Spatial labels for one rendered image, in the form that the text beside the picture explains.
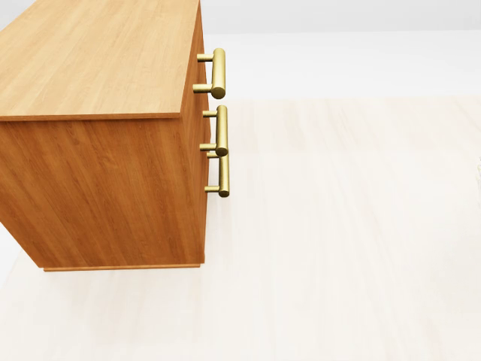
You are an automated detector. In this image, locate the wooden cabinet drawer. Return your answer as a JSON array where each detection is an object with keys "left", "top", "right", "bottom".
[
  {"left": 180, "top": 0, "right": 210, "bottom": 162},
  {"left": 194, "top": 150, "right": 212, "bottom": 265},
  {"left": 186, "top": 101, "right": 211, "bottom": 212}
]

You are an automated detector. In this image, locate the wooden cabinet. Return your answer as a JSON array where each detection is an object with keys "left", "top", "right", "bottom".
[{"left": 0, "top": 0, "right": 212, "bottom": 272}]

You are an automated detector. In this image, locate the small brass drawer handle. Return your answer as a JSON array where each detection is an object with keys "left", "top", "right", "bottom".
[{"left": 204, "top": 150, "right": 231, "bottom": 199}]

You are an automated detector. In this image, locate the medium brass drawer handle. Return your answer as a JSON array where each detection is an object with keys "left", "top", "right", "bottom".
[{"left": 199, "top": 105, "right": 229, "bottom": 158}]

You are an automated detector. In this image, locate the large brass drawer handle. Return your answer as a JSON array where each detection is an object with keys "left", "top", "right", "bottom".
[{"left": 192, "top": 47, "right": 227, "bottom": 100}]

